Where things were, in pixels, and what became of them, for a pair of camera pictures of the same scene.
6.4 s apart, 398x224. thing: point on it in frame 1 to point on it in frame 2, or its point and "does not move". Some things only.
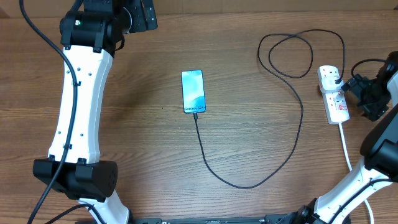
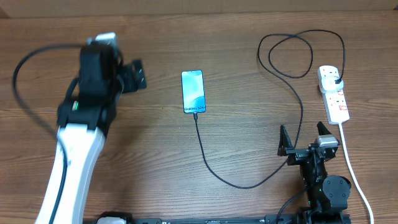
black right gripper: (374, 110) to (296, 154)
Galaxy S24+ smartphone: (193, 91) does not move
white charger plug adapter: (328, 84) does not move
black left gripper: (137, 8) to (125, 72)
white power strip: (335, 104) does not move
